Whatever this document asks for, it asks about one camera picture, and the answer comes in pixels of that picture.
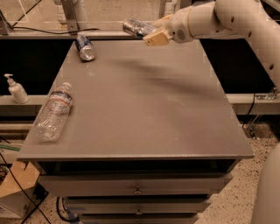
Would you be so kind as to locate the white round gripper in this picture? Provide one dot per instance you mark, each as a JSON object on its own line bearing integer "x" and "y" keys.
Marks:
{"x": 178, "y": 26}

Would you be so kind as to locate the silver redbull can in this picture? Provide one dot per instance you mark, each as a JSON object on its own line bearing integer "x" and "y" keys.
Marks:
{"x": 136, "y": 28}

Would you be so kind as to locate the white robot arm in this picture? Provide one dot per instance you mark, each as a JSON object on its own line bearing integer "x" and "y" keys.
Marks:
{"x": 248, "y": 19}

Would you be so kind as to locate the blue soda can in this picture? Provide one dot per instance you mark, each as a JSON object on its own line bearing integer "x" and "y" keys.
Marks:
{"x": 85, "y": 48}

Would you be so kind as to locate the clear plastic water bottle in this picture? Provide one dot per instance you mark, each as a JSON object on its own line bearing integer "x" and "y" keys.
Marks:
{"x": 53, "y": 116}

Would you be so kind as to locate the white pump dispenser bottle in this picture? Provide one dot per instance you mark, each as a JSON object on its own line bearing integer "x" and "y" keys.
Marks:
{"x": 16, "y": 90}

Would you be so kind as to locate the grey drawer cabinet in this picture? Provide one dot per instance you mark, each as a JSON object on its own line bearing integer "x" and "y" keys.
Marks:
{"x": 150, "y": 137}

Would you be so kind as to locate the cardboard box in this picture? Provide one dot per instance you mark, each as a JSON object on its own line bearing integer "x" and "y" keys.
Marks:
{"x": 14, "y": 191}

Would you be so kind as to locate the left metal frame post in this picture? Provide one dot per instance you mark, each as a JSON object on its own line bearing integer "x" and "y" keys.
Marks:
{"x": 69, "y": 11}

